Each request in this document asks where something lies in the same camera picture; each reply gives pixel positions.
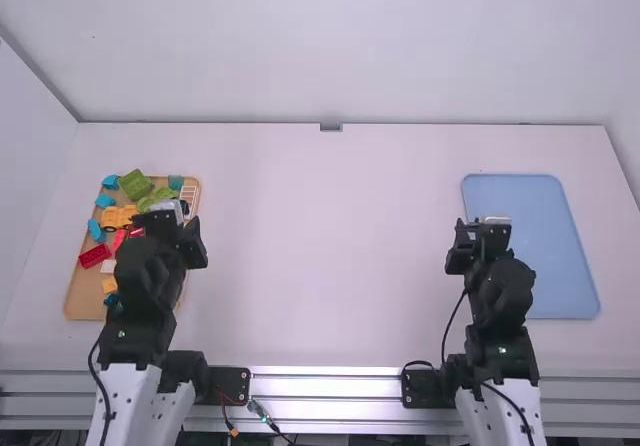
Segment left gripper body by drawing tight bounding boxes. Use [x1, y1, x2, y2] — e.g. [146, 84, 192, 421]
[130, 210, 210, 271]

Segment green wheeled toy brick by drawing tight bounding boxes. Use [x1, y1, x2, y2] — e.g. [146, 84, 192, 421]
[135, 185, 179, 213]

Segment white window toy brick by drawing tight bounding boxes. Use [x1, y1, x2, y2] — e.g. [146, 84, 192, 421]
[178, 183, 200, 210]

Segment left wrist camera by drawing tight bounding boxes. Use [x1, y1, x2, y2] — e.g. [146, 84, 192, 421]
[147, 199, 185, 223]

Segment tan tray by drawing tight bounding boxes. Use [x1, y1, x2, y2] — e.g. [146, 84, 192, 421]
[63, 174, 202, 322]

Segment silver rails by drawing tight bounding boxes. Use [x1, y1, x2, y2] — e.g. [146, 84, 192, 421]
[0, 365, 640, 437]

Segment red and black wire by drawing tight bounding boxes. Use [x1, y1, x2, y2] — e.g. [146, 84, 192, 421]
[215, 387, 242, 440]

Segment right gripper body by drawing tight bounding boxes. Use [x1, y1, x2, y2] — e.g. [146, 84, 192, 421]
[444, 217, 516, 276]

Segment blue mat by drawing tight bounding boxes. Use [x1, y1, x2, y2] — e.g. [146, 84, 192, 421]
[459, 173, 602, 321]

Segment black cable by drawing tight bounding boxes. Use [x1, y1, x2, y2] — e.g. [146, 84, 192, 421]
[479, 381, 535, 446]
[87, 338, 117, 446]
[441, 288, 474, 368]

